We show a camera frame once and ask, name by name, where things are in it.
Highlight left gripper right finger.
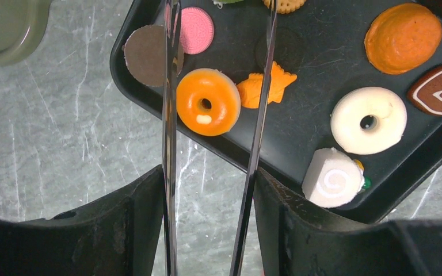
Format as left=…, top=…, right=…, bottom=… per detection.
left=254, top=169, right=442, bottom=275

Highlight orange round bun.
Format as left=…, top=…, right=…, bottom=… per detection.
left=364, top=3, right=442, bottom=75

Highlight brown chocolate round cookie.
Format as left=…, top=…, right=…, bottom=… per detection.
left=123, top=25, right=166, bottom=87

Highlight metal food tongs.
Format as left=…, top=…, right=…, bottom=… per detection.
left=162, top=1, right=277, bottom=275

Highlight pink round cookie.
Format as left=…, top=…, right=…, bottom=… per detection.
left=180, top=6, right=215, bottom=55

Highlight brown heart cookie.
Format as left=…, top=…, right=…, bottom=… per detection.
left=407, top=65, right=442, bottom=117

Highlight green swirl roll cake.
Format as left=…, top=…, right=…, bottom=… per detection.
left=212, top=0, right=243, bottom=9

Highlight white glazed donut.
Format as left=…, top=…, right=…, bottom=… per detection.
left=330, top=87, right=407, bottom=155

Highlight green three-tier serving stand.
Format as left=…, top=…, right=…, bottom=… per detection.
left=0, top=1, right=52, bottom=66

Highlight tan round biscuit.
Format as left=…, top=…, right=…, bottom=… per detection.
left=263, top=0, right=306, bottom=14

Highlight black round cookie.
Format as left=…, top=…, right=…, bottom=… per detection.
left=255, top=26, right=303, bottom=72

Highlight orange fish-shaped pastry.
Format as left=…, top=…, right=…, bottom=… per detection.
left=237, top=61, right=298, bottom=109

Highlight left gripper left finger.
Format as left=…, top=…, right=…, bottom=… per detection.
left=0, top=166, right=163, bottom=275

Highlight orange glazed donut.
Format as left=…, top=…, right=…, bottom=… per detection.
left=177, top=68, right=241, bottom=136

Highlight black rectangular baking tray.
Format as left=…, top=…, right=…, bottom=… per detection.
left=109, top=0, right=442, bottom=224

